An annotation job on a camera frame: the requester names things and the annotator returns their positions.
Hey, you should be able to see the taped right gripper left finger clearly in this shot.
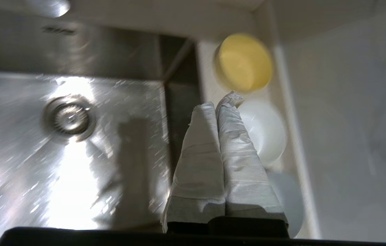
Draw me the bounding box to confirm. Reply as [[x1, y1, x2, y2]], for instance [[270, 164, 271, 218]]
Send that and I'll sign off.
[[160, 102, 226, 234]]

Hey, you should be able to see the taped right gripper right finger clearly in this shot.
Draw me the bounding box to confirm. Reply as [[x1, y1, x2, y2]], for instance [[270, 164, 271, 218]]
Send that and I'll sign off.
[[215, 91, 289, 225]]

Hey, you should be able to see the white plastic bowl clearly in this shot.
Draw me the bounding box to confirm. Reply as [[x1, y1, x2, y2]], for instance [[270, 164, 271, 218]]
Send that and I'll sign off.
[[238, 100, 287, 166]]

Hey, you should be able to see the pale blue plastic bowl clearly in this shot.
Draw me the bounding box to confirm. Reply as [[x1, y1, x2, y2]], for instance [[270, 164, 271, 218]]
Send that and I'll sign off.
[[266, 170, 305, 238]]

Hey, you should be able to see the yellow plastic bowl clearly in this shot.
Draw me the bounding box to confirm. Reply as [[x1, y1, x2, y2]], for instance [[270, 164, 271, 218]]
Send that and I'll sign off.
[[214, 32, 274, 93]]

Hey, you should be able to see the stainless steel sink basin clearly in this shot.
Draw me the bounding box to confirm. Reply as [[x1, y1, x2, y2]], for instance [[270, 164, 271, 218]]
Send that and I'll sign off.
[[0, 7, 203, 240]]

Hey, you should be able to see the round metal drain strainer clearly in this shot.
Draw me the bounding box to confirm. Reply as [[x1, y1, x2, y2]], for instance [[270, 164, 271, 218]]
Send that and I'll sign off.
[[44, 96, 97, 141]]

